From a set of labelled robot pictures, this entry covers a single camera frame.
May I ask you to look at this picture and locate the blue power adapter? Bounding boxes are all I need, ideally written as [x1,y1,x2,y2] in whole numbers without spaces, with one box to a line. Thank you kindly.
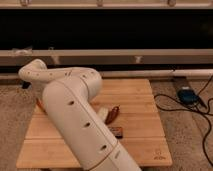
[177,87,198,105]

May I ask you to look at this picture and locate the metal rail frame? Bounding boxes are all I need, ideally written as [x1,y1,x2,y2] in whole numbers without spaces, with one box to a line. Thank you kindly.
[0,49,213,78]

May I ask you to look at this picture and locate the black cable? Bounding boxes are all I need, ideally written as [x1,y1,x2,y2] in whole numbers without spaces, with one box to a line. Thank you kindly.
[153,75,213,168]

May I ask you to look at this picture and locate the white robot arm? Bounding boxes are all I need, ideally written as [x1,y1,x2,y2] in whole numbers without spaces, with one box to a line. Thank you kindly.
[18,59,141,171]

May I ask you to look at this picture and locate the brown curved utensil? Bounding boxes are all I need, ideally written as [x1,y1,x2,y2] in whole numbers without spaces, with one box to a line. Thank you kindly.
[105,106,120,124]

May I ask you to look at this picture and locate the orange ceramic bowl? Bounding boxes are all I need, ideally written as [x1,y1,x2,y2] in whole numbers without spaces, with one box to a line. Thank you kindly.
[36,99,45,113]

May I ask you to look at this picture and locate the brown rectangular bar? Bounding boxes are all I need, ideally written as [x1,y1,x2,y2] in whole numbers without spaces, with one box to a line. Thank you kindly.
[109,127,123,138]

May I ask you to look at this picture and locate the wooden table board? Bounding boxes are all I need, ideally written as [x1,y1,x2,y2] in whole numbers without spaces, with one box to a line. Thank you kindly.
[16,79,172,169]

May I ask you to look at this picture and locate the white cloth piece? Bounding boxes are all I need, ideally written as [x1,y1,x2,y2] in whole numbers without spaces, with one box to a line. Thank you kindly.
[97,107,109,122]

